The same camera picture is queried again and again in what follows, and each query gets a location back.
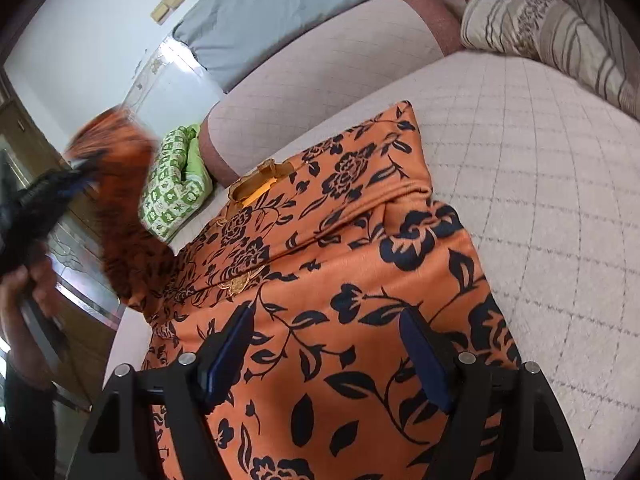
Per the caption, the wooden stained glass door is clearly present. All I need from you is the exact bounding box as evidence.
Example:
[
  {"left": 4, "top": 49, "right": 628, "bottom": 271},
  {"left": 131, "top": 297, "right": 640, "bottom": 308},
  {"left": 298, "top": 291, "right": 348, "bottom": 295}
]
[{"left": 1, "top": 74, "right": 124, "bottom": 412}]

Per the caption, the grey pillow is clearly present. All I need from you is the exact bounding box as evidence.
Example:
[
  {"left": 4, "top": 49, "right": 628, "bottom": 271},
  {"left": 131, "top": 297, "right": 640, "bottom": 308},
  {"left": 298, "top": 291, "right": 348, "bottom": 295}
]
[{"left": 172, "top": 0, "right": 368, "bottom": 92}]

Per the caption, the green white checkered pillow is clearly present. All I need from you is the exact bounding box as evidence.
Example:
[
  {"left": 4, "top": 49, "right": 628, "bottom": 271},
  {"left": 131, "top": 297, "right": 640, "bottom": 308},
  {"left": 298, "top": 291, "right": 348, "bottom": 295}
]
[{"left": 139, "top": 124, "right": 214, "bottom": 243}]

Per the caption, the pink bolster cushion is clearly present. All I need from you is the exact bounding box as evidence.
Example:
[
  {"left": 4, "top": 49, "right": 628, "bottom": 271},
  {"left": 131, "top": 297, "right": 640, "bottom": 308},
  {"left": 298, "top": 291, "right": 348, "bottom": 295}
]
[{"left": 198, "top": 0, "right": 461, "bottom": 186}]

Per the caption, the orange black floral blouse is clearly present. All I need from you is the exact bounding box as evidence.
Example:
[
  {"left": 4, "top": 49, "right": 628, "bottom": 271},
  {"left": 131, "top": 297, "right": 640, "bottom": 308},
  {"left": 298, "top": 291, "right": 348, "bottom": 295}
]
[{"left": 66, "top": 101, "right": 521, "bottom": 479}]

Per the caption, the black sleeved left forearm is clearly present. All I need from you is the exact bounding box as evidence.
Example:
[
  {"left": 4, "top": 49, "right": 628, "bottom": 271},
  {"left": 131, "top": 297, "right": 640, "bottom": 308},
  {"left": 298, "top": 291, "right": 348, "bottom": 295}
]
[{"left": 1, "top": 362, "right": 56, "bottom": 479}]

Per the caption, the small tan wall patch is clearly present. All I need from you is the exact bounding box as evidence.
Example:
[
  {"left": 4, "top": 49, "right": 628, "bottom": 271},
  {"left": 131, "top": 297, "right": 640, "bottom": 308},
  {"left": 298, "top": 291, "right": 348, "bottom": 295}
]
[{"left": 151, "top": 0, "right": 186, "bottom": 25}]

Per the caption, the person left hand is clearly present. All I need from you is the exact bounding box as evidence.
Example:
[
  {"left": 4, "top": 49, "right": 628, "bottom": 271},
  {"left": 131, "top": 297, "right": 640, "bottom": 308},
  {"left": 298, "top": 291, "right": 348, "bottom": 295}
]
[{"left": 0, "top": 253, "right": 64, "bottom": 391}]

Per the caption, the striped beige floral blanket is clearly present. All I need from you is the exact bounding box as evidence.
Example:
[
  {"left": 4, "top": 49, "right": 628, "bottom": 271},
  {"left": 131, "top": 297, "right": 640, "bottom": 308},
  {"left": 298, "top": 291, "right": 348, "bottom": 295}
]
[{"left": 461, "top": 0, "right": 639, "bottom": 118}]

